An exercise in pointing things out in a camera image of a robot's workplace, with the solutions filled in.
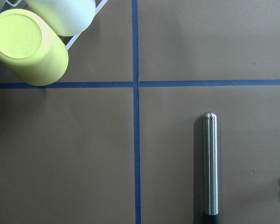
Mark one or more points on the white upturned cup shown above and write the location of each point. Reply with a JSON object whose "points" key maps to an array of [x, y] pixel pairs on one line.
{"points": [[65, 16]]}

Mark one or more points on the yellow-green upturned cup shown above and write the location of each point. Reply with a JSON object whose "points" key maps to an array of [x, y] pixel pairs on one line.
{"points": [[30, 48]]}

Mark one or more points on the steel muddler black head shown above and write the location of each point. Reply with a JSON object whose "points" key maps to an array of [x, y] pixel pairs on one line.
{"points": [[210, 170]]}

